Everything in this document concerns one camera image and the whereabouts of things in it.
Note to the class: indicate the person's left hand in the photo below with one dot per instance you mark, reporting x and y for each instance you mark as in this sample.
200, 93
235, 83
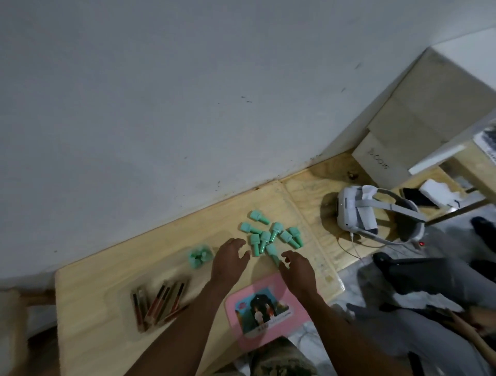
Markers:
228, 267

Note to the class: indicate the person's right hand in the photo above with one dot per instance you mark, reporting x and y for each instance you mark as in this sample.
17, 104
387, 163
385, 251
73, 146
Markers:
298, 277

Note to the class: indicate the clear plastic container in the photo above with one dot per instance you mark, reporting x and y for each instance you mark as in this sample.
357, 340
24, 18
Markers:
170, 271

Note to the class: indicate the pink box lid with picture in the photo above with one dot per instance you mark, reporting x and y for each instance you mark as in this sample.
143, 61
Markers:
248, 342

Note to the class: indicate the person's left forearm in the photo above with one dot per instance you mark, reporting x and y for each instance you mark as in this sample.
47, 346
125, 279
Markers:
182, 337

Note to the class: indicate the person's right forearm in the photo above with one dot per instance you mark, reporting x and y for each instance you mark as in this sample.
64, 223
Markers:
348, 344

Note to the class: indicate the large plain white box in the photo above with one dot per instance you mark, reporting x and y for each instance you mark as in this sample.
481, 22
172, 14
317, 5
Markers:
426, 97

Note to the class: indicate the patterned shorts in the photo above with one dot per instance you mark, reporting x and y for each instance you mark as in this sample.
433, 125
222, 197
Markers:
279, 360

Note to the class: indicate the small dark knob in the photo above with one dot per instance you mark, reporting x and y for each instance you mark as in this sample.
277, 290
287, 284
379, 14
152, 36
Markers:
352, 175

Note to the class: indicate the device with red light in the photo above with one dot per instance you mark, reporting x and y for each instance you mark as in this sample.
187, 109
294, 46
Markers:
421, 244

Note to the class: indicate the black phone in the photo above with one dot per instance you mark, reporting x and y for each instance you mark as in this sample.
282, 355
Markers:
414, 195

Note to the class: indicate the white foam piece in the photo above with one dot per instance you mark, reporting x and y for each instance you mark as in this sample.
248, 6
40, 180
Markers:
438, 191

